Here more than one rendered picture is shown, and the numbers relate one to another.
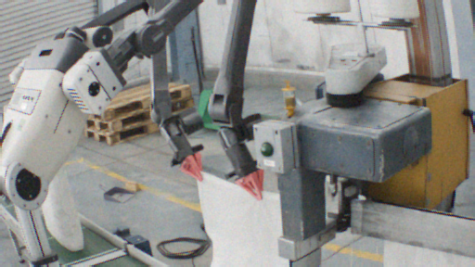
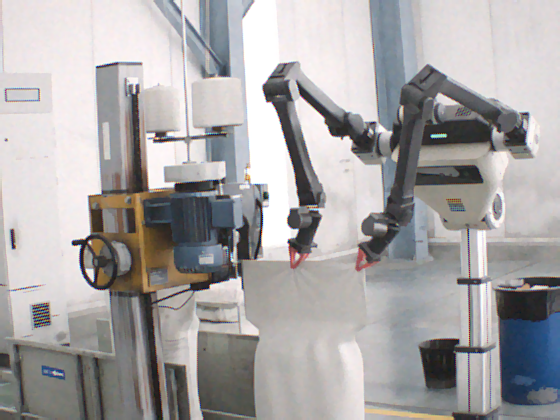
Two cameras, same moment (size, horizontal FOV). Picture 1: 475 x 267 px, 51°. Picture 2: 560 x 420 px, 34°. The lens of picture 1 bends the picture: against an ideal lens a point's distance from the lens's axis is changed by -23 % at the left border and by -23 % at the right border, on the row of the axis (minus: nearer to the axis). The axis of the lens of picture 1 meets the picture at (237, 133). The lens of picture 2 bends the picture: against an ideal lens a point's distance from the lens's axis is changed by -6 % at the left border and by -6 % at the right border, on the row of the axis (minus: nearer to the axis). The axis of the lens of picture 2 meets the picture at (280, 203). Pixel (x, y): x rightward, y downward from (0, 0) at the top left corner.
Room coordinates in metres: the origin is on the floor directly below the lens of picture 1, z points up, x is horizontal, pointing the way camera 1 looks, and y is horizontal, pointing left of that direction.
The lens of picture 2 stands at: (4.62, -0.80, 1.43)
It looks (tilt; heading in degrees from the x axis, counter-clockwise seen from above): 3 degrees down; 167
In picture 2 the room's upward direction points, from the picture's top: 3 degrees counter-clockwise
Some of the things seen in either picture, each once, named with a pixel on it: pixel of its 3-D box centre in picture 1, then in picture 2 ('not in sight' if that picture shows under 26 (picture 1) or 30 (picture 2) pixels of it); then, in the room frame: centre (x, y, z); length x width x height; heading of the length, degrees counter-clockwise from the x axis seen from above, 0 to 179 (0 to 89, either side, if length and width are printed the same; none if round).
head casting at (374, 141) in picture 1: (362, 166); (208, 219); (1.21, -0.26, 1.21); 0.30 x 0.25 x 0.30; 39
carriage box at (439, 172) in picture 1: (420, 137); (149, 238); (1.45, -0.50, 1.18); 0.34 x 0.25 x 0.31; 129
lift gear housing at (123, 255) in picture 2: not in sight; (114, 258); (1.59, -0.63, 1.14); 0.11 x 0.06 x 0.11; 39
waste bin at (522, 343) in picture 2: not in sight; (534, 340); (0.04, 1.69, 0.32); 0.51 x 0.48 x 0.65; 129
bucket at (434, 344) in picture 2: not in sight; (442, 364); (-0.53, 1.36, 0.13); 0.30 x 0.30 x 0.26
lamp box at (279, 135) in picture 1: (276, 146); (257, 195); (1.21, -0.07, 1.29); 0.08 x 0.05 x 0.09; 39
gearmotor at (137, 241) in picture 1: (127, 242); not in sight; (2.91, 0.67, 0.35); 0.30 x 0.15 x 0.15; 39
